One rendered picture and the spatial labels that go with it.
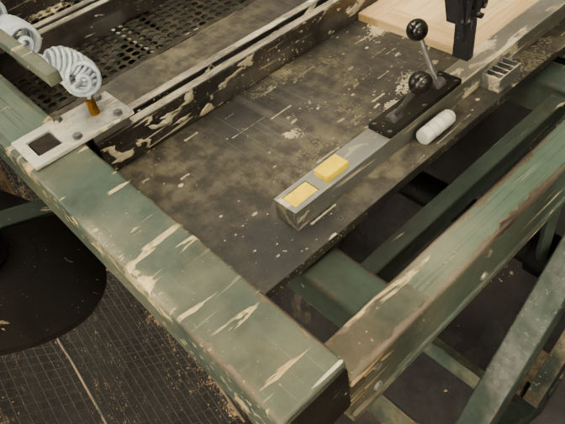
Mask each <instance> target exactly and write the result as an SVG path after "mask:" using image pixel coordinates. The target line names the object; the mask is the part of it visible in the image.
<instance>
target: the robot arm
mask: <svg viewBox="0 0 565 424"><path fill-rule="evenodd" d="M487 5H488V0H445V8H446V21H447V22H450V23H453V24H455V30H454V40H453V50H452V56H454V57H456V58H458V59H461V60H464V61H469V60H470V59H471V58H473V50H474V43H475V35H476V28H477V21H478V19H477V18H479V19H482V18H483V16H484V13H481V8H486V7H487Z"/></svg>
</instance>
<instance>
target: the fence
mask: <svg viewBox="0 0 565 424"><path fill-rule="evenodd" d="M563 19H565V0H539V1H537V2H536V3H534V4H533V5H532V6H530V7H529V8H528V9H526V11H524V12H523V13H521V14H520V15H519V16H517V17H516V18H515V19H513V20H512V21H510V22H509V23H508V24H506V25H505V26H504V27H503V28H502V29H500V30H499V31H497V32H496V33H495V34H493V35H492V36H490V37H489V38H488V39H486V40H485V41H484V42H483V43H482V44H480V45H479V46H477V47H476V48H475V49H474V50H473V58H471V59H470V60H469V61H464V60H461V59H460V60H459V61H457V62H456V63H455V64H453V65H452V66H450V67H449V68H448V69H446V70H445V71H444V72H446V73H448V74H451V75H453V76H455V77H459V78H461V79H462V84H461V85H459V86H458V87H456V88H455V89H454V90H453V91H451V92H450V93H448V94H447V95H446V96H445V97H444V98H443V99H441V100H440V101H439V102H438V103H436V104H435V105H433V106H432V107H431V108H430V109H428V110H427V111H426V112H424V113H423V114H422V115H421V116H420V117H419V118H417V119H416V120H414V121H413V122H412V123H411V124H409V125H408V126H406V127H405V128H404V129H403V130H401V131H400V132H399V133H398V134H397V135H395V136H394V137H393V138H391V139H389V138H387V137H385V136H383V135H380V134H379V133H377V132H375V131H373V130H370V129H369V128H368V129H366V130H365V131H363V132H362V133H361V134H360V135H359V136H357V137H356V138H355V139H353V140H352V141H350V142H349V143H348V144H346V145H345V146H343V147H342V148H341V149H340V150H338V151H337V152H336V153H335V154H336V155H337V156H340V157H342V158H343V159H345V160H347V161H348V165H349V167H348V168H346V169H345V170H344V171H342V172H341V173H339V174H338V175H337V176H336V177H334V178H333V179H331V180H330V181H329V182H328V183H327V182H325V181H324V180H322V179H320V178H318V177H316V176H315V175H314V169H313V170H312V171H311V172H309V173H308V174H306V175H305V176H304V177H302V178H301V179H299V180H298V181H297V182H296V183H295V184H293V185H292V186H291V187H289V188H288V189H286V190H285V191H284V192H282V193H281V194H279V195H278V196H277V197H276V198H275V199H274V203H275V207H276V211H277V216H278V217H279V218H281V219H282V220H284V221H285V222H287V223H288V224H290V225H291V226H292V227H293V228H295V229H296V230H298V231H299V230H300V229H302V228H303V227H304V226H305V225H307V224H308V223H309V222H310V221H311V220H312V219H314V218H315V217H316V216H317V215H319V214H320V213H321V212H323V211H324V210H325V209H327V208H328V207H329V206H330V205H332V204H333V203H334V202H335V201H336V200H337V199H339V198H340V197H341V196H342V195H344V194H345V193H346V192H348V191H349V190H350V189H351V188H353V187H354V186H355V185H357V184H358V183H359V182H360V181H361V180H362V179H363V178H365V177H366V176H367V175H369V174H370V173H371V172H373V171H374V170H375V169H376V168H378V167H379V166H380V165H382V164H383V163H384V162H385V161H387V160H388V159H389V158H390V157H391V156H392V155H394V154H395V153H396V152H398V151H399V150H400V149H402V148H403V147H404V146H406V145H407V144H408V143H409V142H411V141H412V140H413V139H414V138H415V137H416V131H417V130H419V129H420V128H421V127H423V126H424V125H425V124H427V123H428V122H429V121H430V120H432V119H433V118H434V117H436V116H437V115H438V114H439V113H440V112H441V111H444V110H445V109H452V108H453V107H454V106H455V105H457V104H458V103H459V102H461V101H462V100H463V99H464V98H465V97H466V96H467V95H469V94H470V93H471V92H473V91H474V90H475V89H476V88H478V87H479V86H480V82H481V76H482V73H483V72H484V71H486V70H487V69H488V68H489V67H491V66H492V65H493V64H494V63H495V62H496V61H498V60H499V59H500V58H502V57H505V58H507V59H510V60H513V59H515V58H516V57H517V56H518V55H519V54H520V53H521V52H523V51H524V50H525V49H527V48H528V47H529V46H530V45H532V44H533V43H534V42H536V41H537V40H538V39H540V38H541V37H542V36H543V35H544V34H545V33H546V32H548V31H549V30H550V29H552V28H553V27H554V26H555V25H557V24H558V23H559V22H561V21H562V20H563ZM333 155H334V154H333ZM333 155H332V156H333ZM330 157H331V156H330ZM330 157H329V158H330ZM329 158H328V159H329ZM328 159H326V160H328ZM326 160H325V161H326ZM322 163H323V162H322ZM322 163H321V164H322ZM321 164H320V165H321ZM304 182H306V183H308V184H310V185H311V186H313V187H315V188H317V189H318V191H316V192H315V193H313V194H312V195H311V196H310V197H308V198H307V199H306V200H305V201H304V202H303V203H301V204H300V205H298V206H297V207H296V208H295V207H294V206H292V205H291V204H290V203H288V202H287V201H285V200H284V199H283V198H284V197H286V196H287V195H288V194H290V193H291V192H292V191H293V190H294V189H296V188H297V187H299V186H300V185H301V184H303V183H304Z"/></svg>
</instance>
